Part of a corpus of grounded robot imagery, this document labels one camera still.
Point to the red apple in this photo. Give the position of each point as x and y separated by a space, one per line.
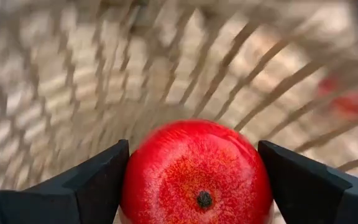
343 102
194 174

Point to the open-weave wicker basket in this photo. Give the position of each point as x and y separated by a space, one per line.
154 77

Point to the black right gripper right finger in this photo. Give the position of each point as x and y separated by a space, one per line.
322 202

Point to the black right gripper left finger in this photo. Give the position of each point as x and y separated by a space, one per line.
57 205

